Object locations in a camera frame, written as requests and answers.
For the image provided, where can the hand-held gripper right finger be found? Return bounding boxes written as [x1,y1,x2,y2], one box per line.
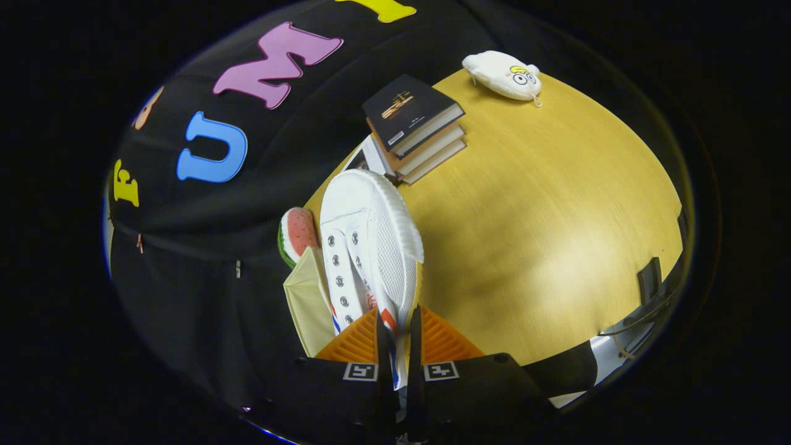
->
[408,305,560,445]

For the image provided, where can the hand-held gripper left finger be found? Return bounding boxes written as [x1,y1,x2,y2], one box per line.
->
[244,308,399,445]

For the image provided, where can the beige fabric storage box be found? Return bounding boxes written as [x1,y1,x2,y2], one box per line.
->
[283,247,337,358]

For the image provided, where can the white striped canvas shoe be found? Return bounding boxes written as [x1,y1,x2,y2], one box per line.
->
[319,169,425,390]

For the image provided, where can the black backdrop cloth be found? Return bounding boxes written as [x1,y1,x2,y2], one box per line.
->
[105,0,495,409]

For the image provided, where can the watermelon slice plush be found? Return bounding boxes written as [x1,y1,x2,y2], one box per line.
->
[277,207,319,269]

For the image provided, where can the thin brown cover book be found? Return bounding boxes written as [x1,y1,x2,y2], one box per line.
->
[395,139,468,186]

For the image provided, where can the white portrait cover book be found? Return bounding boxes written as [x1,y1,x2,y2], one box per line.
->
[343,136,396,183]

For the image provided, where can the black cover book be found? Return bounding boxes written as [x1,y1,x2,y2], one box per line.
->
[362,74,465,158]

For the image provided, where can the white plush toy with eyes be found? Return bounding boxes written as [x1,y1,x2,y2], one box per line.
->
[462,50,543,108]

